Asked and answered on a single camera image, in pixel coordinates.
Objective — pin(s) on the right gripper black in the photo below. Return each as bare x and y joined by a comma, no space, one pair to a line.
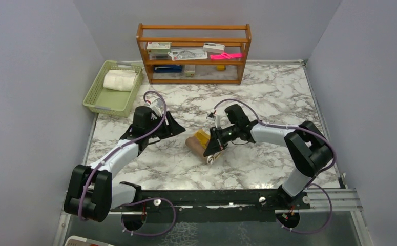
216,143

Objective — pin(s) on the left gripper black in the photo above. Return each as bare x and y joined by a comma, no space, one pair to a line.
172,128

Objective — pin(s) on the brown yellow cloth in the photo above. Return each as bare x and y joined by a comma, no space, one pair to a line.
198,143

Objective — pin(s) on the white towel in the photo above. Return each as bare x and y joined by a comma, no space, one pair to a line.
119,80

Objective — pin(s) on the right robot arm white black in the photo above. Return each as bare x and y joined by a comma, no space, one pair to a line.
309,149

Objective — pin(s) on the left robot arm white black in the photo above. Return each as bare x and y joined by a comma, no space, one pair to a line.
91,194

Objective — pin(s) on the green plastic basket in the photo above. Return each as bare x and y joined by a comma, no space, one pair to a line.
102,100

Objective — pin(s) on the blue object lower shelf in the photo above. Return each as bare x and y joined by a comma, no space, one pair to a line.
167,68

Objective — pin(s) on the small green white box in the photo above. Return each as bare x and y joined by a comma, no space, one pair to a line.
189,70

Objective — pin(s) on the yellow object lower shelf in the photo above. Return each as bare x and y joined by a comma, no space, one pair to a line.
220,67

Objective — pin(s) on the wooden shelf rack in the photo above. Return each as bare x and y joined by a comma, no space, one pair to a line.
236,38

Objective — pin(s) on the ruler set package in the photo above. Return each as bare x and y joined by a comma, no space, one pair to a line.
187,54

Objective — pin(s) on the pink tool on shelf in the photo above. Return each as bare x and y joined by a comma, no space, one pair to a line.
226,56

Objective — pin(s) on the white box red label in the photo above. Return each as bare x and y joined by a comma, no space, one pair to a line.
158,46

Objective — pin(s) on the white device on shelf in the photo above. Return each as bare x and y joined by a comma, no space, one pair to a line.
214,48

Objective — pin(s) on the white red object bottom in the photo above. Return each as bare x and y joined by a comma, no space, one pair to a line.
81,241

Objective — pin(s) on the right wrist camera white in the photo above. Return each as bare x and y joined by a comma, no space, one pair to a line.
212,116

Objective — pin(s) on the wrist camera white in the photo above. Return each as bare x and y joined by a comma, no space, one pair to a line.
212,116
157,107

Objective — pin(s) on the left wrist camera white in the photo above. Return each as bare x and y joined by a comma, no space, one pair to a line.
157,107

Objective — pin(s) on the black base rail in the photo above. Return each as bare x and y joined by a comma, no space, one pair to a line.
200,206

